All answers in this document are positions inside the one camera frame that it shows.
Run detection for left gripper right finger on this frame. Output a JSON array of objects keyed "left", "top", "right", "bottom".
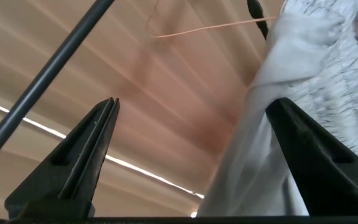
[{"left": 265, "top": 97, "right": 358, "bottom": 217}]

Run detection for black clothes rack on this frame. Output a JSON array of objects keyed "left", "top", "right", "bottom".
[{"left": 0, "top": 0, "right": 270, "bottom": 175}]

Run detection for pink clothes hanger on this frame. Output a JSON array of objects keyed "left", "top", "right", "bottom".
[{"left": 150, "top": 16, "right": 278, "bottom": 39}]

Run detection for pale grey shorts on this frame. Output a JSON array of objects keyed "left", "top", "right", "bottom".
[{"left": 197, "top": 0, "right": 358, "bottom": 217}]

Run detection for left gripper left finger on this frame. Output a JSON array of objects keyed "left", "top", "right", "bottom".
[{"left": 4, "top": 97, "right": 121, "bottom": 218}]

